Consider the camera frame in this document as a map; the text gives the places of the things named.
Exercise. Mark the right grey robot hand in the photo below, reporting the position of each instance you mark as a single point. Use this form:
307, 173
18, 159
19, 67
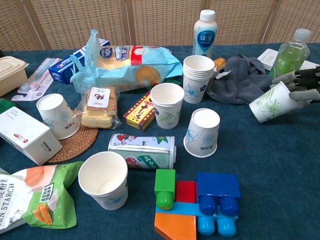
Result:
307, 80

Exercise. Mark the paper cup green leaf print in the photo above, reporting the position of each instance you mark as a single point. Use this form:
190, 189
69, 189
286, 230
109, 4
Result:
270, 105

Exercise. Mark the paper cup blue flower print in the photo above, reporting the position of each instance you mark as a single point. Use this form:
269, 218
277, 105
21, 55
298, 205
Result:
201, 135
60, 117
112, 197

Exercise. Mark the paper cup green fern print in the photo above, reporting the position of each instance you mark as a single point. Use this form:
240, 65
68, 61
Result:
167, 115

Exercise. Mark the clear bottle green liquid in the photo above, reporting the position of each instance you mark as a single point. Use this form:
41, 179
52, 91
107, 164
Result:
290, 55

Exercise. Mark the flat white box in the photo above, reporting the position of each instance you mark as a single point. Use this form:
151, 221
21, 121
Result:
267, 58

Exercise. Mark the grey cloth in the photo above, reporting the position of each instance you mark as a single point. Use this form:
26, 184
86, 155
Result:
237, 80

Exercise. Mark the orange yellow packet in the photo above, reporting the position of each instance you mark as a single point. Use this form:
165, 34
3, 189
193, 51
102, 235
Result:
219, 62

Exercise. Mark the white yogurt drink bottle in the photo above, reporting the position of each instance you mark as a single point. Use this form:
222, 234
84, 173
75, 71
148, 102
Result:
203, 37

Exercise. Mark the dark blue toy block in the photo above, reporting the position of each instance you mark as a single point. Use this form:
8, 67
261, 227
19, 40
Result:
217, 185

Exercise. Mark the red toy block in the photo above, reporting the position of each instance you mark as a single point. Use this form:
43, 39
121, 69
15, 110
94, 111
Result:
185, 191

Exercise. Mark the red yellow small box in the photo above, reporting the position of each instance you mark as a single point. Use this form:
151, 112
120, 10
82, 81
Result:
138, 115

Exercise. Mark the green toy block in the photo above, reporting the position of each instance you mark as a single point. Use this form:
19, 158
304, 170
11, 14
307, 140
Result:
163, 182

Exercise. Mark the light blue toy block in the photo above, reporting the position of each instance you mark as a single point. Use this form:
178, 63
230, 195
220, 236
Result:
180, 208

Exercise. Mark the green drink can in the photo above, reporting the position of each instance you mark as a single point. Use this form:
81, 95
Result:
140, 150

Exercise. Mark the light blue bread bag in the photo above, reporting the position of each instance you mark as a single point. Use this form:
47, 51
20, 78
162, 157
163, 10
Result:
125, 65

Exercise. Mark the orange toy block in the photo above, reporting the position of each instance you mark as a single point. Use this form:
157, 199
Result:
175, 225

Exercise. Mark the wrapped sponge cake slices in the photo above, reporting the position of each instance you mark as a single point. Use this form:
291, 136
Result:
100, 112

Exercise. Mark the round woven rattan coaster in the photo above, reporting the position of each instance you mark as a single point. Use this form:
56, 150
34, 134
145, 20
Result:
80, 145

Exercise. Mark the woven folding screen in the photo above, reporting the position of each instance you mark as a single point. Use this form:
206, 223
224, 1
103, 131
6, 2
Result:
75, 20

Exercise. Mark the blue toothpaste box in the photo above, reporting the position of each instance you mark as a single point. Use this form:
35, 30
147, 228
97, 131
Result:
62, 70

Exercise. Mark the pink toothbrush blister pack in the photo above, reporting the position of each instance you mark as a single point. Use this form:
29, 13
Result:
37, 82

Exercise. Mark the white cardboard carton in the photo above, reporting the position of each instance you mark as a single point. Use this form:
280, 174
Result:
25, 135

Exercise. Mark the green corn starch bag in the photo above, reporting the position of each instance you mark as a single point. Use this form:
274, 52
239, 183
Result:
37, 195

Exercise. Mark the beige lidded lunch box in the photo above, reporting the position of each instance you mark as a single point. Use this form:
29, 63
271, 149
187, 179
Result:
10, 72

